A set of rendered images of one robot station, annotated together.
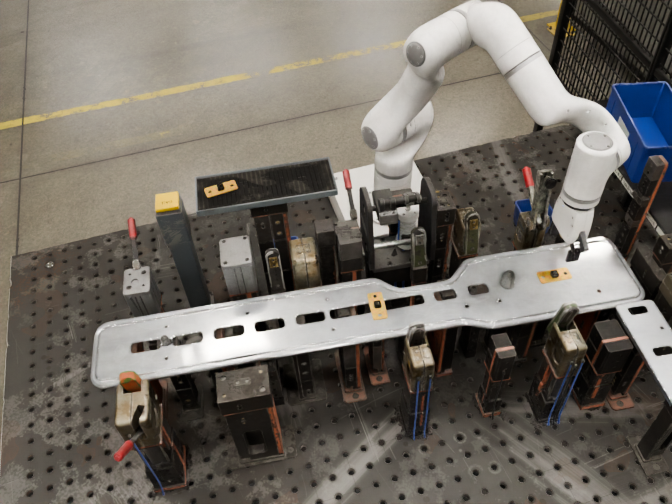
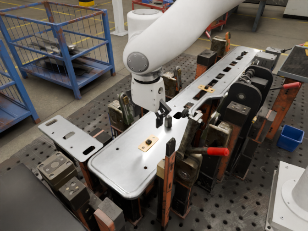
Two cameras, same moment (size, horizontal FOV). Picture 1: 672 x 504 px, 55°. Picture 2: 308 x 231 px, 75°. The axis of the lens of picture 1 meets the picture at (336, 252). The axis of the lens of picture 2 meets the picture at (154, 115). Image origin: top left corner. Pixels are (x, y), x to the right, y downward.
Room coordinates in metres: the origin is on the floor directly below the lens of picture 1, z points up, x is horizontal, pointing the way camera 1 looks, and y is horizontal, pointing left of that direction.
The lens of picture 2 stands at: (1.39, -0.90, 1.54)
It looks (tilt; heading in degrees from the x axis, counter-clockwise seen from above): 40 degrees down; 135
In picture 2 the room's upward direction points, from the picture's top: straight up
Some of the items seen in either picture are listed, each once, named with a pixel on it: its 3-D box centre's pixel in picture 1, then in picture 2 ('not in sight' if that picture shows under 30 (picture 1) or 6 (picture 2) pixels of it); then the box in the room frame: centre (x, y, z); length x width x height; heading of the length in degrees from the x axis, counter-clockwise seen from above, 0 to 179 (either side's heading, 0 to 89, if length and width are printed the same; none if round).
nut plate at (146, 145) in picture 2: (554, 274); (148, 141); (1.03, -0.56, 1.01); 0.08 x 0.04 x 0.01; 97
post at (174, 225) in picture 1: (186, 260); not in sight; (1.24, 0.43, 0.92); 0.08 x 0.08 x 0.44; 7
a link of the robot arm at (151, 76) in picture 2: (580, 192); (147, 70); (1.03, -0.56, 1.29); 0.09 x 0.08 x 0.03; 7
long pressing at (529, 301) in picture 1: (370, 310); (206, 87); (0.96, -0.08, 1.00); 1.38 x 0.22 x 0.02; 97
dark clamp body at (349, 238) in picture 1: (351, 277); not in sight; (1.16, -0.04, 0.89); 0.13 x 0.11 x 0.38; 7
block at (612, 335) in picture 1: (597, 365); (105, 158); (0.85, -0.65, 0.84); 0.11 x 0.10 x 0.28; 7
